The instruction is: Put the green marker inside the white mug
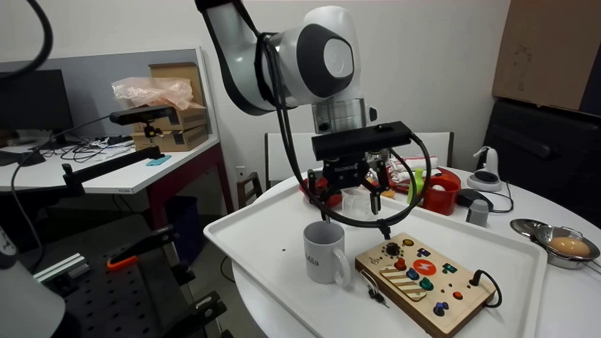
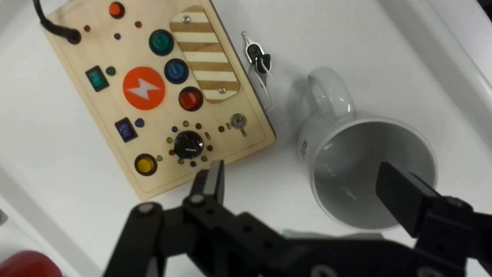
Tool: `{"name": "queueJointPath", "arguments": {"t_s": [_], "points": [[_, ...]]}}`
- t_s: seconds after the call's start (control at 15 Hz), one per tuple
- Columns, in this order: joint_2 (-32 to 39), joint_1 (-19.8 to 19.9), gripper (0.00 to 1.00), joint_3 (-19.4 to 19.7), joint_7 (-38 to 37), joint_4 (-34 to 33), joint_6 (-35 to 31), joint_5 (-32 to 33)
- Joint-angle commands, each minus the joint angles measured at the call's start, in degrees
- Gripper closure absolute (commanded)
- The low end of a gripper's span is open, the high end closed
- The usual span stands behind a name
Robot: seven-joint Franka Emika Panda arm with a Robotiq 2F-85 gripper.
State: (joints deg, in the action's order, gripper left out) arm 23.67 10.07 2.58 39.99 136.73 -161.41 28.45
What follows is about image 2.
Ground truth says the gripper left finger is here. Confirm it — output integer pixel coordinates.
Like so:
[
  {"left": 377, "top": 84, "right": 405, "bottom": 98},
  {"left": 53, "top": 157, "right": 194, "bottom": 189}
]
[{"left": 103, "top": 160, "right": 287, "bottom": 277}]

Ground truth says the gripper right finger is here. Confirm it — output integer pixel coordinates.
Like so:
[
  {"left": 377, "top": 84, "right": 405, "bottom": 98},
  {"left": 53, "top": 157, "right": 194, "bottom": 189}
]
[{"left": 375, "top": 161, "right": 492, "bottom": 277}]

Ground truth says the white mug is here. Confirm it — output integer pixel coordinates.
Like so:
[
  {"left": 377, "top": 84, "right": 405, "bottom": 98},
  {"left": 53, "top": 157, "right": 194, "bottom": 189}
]
[{"left": 296, "top": 66, "right": 439, "bottom": 231}]

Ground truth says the small black-headed key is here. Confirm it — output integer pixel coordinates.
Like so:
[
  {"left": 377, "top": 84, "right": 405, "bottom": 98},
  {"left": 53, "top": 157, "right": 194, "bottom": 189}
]
[{"left": 242, "top": 31, "right": 274, "bottom": 113}]

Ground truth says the red round object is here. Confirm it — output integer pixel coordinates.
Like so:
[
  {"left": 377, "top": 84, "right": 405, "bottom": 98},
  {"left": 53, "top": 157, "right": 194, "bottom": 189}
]
[{"left": 0, "top": 250, "right": 64, "bottom": 277}]

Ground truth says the wooden switch board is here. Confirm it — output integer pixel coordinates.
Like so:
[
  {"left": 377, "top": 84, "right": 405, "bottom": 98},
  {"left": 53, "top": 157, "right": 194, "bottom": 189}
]
[{"left": 43, "top": 0, "right": 276, "bottom": 202}]

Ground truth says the black cable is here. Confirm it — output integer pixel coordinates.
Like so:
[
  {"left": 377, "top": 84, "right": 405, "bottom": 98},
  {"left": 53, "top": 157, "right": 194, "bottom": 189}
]
[{"left": 33, "top": 0, "right": 82, "bottom": 45}]

